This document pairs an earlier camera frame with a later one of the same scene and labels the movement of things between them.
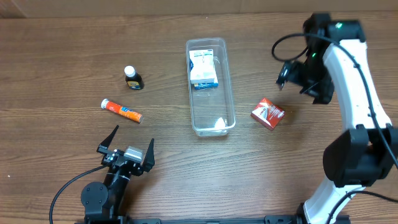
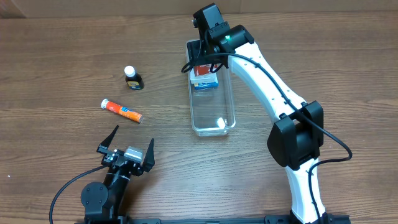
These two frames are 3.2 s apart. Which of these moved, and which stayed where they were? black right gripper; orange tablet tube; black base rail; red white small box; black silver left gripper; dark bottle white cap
Moved: black right gripper; red white small box
Stayed: black silver left gripper; orange tablet tube; dark bottle white cap; black base rail
